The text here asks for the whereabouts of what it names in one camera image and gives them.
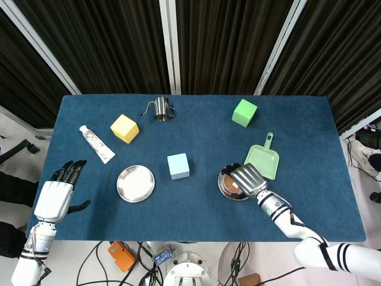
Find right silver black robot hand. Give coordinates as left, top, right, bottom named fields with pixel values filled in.
left=220, top=162, right=268, bottom=201

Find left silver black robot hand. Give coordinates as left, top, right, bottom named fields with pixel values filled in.
left=33, top=160, right=92, bottom=223

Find clear jar of rubber bands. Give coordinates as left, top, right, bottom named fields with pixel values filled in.
left=223, top=175, right=241, bottom=194

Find light blue foam cube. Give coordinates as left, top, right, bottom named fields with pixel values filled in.
left=167, top=153, right=191, bottom=181

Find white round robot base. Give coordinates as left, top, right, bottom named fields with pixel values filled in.
left=163, top=251, right=212, bottom=286

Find round steel plate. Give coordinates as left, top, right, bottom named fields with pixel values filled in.
left=217, top=169, right=254, bottom=202
left=116, top=165, right=156, bottom=203

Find light green plastic dustpan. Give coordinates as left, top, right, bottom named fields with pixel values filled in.
left=243, top=132, right=280, bottom=181

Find black office chair base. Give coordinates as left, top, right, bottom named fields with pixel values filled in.
left=0, top=139, right=41, bottom=164

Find green foam cube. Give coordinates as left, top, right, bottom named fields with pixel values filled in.
left=231, top=98, right=258, bottom=129

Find blue felt table cloth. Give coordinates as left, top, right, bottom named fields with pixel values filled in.
left=26, top=94, right=367, bottom=243

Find white printed toothpaste tube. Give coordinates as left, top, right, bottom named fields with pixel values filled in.
left=79, top=125, right=116, bottom=165

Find orange device box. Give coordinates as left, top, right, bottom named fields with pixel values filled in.
left=107, top=241, right=136, bottom=272

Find yellow foam cube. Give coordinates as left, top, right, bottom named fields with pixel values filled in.
left=110, top=114, right=140, bottom=145

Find brown cardboard box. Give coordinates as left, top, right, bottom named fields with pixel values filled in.
left=237, top=273, right=263, bottom=286

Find steel gooseneck pitcher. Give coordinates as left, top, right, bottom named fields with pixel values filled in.
left=138, top=96, right=177, bottom=123

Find small blue white box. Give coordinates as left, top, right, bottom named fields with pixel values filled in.
left=152, top=244, right=174, bottom=266

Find white sneaker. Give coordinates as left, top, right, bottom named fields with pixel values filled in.
left=355, top=142, right=381, bottom=173

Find black pleated curtain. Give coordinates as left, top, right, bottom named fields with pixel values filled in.
left=0, top=0, right=381, bottom=135

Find black floor cable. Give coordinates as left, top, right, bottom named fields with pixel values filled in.
left=76, top=241, right=108, bottom=286

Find black cable bundle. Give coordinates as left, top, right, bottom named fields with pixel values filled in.
left=227, top=241, right=251, bottom=286

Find white frame post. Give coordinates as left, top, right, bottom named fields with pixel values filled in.
left=0, top=0, right=82, bottom=95
left=254, top=0, right=308, bottom=96
left=159, top=0, right=182, bottom=95

